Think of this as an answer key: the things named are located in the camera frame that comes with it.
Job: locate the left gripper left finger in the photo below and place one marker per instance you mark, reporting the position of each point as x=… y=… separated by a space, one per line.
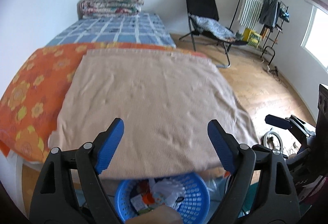
x=68 y=189

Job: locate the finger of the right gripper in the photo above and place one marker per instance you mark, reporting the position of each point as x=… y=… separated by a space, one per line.
x=284 y=123

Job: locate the green white milk carton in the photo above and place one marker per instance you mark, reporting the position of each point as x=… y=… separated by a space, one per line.
x=139 y=206

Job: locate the white plastic bag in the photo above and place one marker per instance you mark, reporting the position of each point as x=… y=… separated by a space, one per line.
x=169 y=192

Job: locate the blue plastic trash basket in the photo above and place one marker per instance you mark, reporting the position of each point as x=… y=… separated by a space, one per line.
x=193 y=209

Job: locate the gloved left hand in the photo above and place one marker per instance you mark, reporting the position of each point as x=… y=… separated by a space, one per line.
x=161 y=215

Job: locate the window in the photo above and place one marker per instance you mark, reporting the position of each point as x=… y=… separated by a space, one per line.
x=315 y=38

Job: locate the yellow crate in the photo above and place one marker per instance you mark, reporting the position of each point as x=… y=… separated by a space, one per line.
x=252 y=38

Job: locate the orange floral bedsheet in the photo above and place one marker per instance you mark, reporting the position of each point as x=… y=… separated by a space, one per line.
x=33 y=99

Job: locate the dark hanging jacket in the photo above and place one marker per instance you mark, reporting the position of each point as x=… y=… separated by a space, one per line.
x=268 y=14

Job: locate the black clothes rack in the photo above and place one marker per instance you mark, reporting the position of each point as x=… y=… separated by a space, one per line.
x=269 y=35

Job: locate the white radiator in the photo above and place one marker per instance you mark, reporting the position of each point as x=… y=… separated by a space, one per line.
x=249 y=13

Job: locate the beige blanket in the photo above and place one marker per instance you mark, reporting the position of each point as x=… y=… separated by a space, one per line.
x=165 y=99

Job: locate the blue striped chair cushion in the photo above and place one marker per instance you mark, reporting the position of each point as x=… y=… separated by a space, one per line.
x=210 y=26

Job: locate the black folding chair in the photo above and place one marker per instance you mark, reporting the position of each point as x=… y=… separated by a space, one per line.
x=208 y=8

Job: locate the blue checkered bedsheet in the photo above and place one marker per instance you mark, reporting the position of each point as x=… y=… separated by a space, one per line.
x=145 y=28

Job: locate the folded floral quilt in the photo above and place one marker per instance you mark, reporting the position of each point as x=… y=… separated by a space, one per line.
x=105 y=8

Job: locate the white ring object on floor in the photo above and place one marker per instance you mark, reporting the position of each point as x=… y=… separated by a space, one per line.
x=272 y=140

